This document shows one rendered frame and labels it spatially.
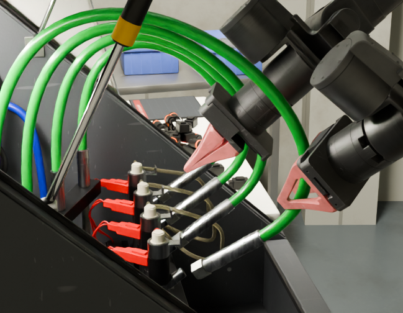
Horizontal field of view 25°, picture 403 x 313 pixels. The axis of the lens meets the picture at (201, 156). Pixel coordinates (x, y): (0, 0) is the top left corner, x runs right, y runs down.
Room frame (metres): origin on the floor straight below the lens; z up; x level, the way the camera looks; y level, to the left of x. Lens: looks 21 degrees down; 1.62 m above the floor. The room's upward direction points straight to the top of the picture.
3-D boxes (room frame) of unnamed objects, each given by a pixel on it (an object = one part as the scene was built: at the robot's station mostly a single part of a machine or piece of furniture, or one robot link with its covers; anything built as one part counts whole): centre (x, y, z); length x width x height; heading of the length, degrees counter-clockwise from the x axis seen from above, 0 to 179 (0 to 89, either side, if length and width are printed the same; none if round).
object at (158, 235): (1.04, 0.05, 1.12); 0.02 x 0.02 x 0.03
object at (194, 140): (1.78, 0.04, 1.01); 0.23 x 0.11 x 0.06; 10
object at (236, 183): (1.53, -0.03, 0.99); 0.12 x 0.02 x 0.02; 97
